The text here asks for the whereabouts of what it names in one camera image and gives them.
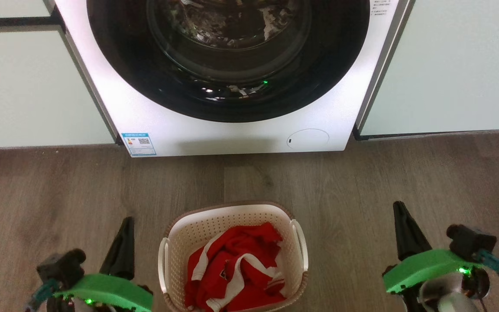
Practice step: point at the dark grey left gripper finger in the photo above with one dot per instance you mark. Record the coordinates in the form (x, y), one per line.
(120, 255)

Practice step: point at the pale green cabinet panel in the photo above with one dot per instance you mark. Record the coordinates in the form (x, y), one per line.
(457, 69)
(28, 86)
(7, 8)

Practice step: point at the round white filter cover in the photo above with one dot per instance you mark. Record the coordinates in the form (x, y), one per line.
(308, 139)

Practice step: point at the blue white energy label sticker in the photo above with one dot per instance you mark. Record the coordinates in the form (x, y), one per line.
(138, 144)

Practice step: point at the red and white garment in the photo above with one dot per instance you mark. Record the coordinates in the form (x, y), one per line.
(241, 260)

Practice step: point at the white front-load washing machine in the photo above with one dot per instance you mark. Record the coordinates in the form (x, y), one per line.
(167, 130)

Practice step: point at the small printed text label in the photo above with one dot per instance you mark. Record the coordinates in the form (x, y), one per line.
(381, 7)

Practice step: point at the bright green right gripper body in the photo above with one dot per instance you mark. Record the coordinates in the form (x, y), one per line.
(427, 268)

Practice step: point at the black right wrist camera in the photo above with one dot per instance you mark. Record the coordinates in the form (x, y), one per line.
(470, 242)

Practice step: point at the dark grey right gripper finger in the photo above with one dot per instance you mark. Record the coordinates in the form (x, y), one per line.
(409, 236)

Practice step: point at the bright green left gripper body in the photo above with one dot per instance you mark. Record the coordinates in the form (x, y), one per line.
(111, 291)

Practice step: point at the beige perforated plastic laundry basket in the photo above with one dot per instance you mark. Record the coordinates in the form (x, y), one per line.
(206, 223)

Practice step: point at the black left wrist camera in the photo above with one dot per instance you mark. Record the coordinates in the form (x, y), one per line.
(61, 268)

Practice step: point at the round black washing machine door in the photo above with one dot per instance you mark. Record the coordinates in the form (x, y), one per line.
(119, 60)

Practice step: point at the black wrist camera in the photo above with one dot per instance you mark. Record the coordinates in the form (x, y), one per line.
(61, 268)
(470, 242)

